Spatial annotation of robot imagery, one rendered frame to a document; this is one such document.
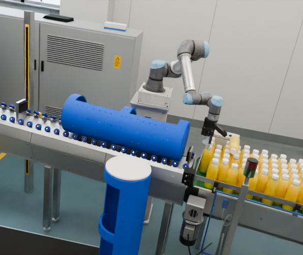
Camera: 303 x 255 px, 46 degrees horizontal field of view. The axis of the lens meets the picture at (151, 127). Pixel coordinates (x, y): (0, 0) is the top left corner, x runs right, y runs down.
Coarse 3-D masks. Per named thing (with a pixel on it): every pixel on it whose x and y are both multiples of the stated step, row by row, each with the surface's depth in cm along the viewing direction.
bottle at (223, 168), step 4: (220, 164) 227; (224, 164) 226; (228, 164) 227; (220, 168) 226; (224, 168) 225; (228, 168) 226; (220, 172) 227; (224, 172) 226; (220, 176) 228; (224, 176) 227; (220, 180) 229; (224, 180) 229; (220, 188) 231
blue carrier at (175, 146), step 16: (80, 96) 257; (64, 112) 247; (80, 112) 245; (96, 112) 243; (112, 112) 242; (128, 112) 242; (64, 128) 254; (80, 128) 247; (96, 128) 243; (112, 128) 240; (128, 128) 237; (144, 128) 235; (160, 128) 234; (176, 128) 233; (128, 144) 242; (144, 144) 237; (160, 144) 233; (176, 144) 231
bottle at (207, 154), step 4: (204, 152) 242; (208, 152) 241; (204, 156) 242; (208, 156) 241; (204, 160) 243; (208, 160) 242; (200, 164) 247; (204, 164) 244; (208, 164) 244; (200, 168) 247; (204, 168) 245; (204, 172) 246
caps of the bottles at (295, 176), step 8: (248, 152) 241; (256, 152) 243; (264, 152) 245; (264, 160) 232; (272, 160) 235; (264, 168) 222; (272, 176) 217; (288, 176) 218; (296, 176) 219; (296, 184) 213
